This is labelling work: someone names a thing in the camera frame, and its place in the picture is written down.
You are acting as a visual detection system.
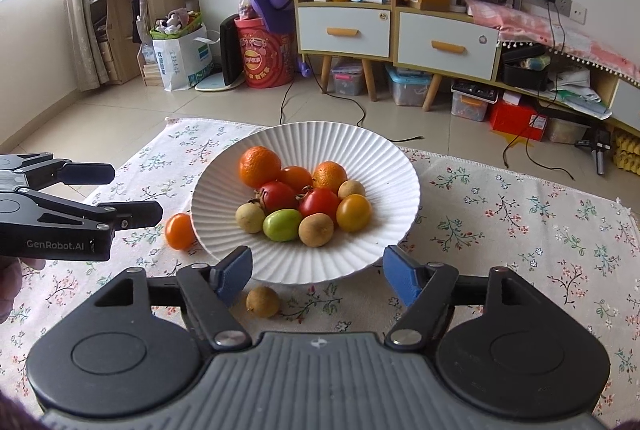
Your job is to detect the person's left hand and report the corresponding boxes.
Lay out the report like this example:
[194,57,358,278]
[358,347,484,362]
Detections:
[0,257,46,326]

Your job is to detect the yellow brown tomato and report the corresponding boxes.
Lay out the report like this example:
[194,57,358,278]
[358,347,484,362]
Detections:
[336,194,373,233]

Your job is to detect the pink cloth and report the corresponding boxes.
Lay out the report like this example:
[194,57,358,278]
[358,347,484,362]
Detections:
[467,0,640,88]

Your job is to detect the white round base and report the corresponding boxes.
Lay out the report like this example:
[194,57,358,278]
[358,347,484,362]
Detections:
[195,70,246,91]

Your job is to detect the large orange mandarin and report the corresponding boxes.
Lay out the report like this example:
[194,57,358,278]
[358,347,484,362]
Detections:
[238,146,282,189]

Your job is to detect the stuffed toys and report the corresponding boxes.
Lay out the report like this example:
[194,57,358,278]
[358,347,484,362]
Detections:
[150,8,203,35]

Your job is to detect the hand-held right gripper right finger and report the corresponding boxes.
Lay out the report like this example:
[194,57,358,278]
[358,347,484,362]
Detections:
[382,245,543,351]

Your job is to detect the black lidded storage box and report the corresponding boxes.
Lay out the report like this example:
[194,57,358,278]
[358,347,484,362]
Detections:
[451,81,499,122]

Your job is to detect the white ribbed plate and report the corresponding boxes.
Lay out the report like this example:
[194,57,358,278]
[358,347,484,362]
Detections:
[190,123,420,285]

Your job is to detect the small orange mandarin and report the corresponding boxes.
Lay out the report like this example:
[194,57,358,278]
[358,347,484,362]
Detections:
[312,161,348,195]

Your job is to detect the blue lidded storage box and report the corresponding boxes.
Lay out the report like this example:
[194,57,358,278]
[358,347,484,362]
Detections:
[385,64,433,106]

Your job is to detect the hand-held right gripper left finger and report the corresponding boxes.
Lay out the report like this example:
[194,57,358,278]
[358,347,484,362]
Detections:
[95,246,253,351]

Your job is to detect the red printed bucket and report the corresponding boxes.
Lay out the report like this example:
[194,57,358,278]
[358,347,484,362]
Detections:
[234,17,297,89]

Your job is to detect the white drawer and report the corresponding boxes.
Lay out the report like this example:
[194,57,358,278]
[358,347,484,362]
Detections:
[397,11,501,80]
[296,6,392,59]

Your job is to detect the clear storage box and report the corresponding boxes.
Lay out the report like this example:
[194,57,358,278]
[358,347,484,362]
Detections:
[331,60,365,96]

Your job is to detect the floral tablecloth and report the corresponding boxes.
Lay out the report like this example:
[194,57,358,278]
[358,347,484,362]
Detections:
[0,117,640,411]

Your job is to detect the white shopping bag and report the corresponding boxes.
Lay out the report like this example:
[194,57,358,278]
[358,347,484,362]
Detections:
[151,26,215,91]

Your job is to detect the yellow egg carton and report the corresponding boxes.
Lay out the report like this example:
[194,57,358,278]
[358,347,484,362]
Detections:
[612,130,640,171]

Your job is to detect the orange cherry tomato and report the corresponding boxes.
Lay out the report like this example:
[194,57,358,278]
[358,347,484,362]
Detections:
[165,212,197,251]
[277,166,313,191]

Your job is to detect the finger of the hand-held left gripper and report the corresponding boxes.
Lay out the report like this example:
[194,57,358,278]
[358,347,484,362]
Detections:
[0,190,163,231]
[0,152,116,189]

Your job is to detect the black panel device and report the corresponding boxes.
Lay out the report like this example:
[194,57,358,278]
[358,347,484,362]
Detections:
[219,14,246,86]

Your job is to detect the light green tomato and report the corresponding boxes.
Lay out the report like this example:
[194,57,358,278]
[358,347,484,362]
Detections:
[263,208,302,242]

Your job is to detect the red tomato with dry calyx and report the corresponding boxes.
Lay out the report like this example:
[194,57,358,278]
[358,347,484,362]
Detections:
[256,181,300,213]

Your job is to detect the red box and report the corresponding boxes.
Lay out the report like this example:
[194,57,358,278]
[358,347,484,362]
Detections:
[489,100,548,141]

